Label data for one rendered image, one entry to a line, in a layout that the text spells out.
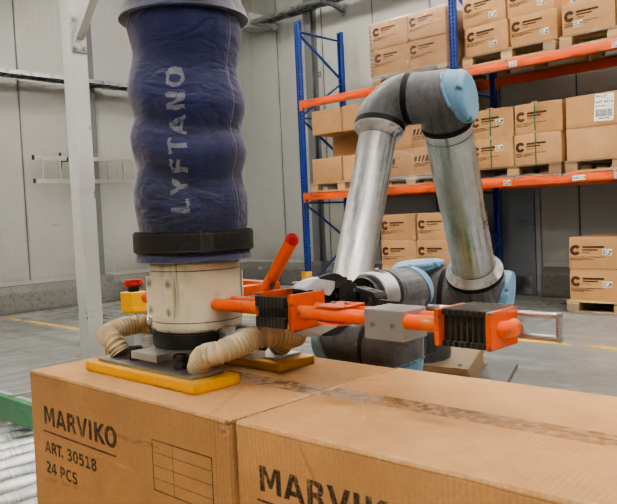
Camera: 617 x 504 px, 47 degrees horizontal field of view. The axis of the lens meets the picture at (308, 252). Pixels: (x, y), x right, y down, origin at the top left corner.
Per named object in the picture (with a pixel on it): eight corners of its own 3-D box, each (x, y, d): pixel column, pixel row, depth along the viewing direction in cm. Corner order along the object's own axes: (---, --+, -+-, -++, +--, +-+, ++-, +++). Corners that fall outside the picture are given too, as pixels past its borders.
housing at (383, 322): (362, 338, 103) (361, 308, 103) (390, 331, 108) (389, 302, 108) (402, 343, 99) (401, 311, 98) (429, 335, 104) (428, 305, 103)
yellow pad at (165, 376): (85, 370, 137) (83, 345, 136) (129, 361, 144) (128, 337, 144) (194, 396, 114) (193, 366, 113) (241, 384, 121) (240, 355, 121)
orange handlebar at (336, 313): (107, 303, 151) (106, 286, 151) (216, 289, 173) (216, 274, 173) (509, 346, 88) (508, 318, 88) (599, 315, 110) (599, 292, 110)
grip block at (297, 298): (252, 328, 117) (250, 293, 117) (293, 320, 125) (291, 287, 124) (288, 332, 112) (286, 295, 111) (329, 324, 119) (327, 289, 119)
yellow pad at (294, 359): (166, 354, 151) (165, 331, 150) (203, 346, 158) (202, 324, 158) (278, 374, 127) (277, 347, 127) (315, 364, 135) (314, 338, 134)
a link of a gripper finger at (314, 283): (272, 288, 119) (308, 298, 126) (297, 289, 115) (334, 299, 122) (275, 270, 119) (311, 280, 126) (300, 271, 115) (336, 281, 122)
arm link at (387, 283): (401, 318, 133) (399, 267, 132) (386, 321, 129) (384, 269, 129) (364, 315, 139) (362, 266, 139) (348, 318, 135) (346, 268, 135)
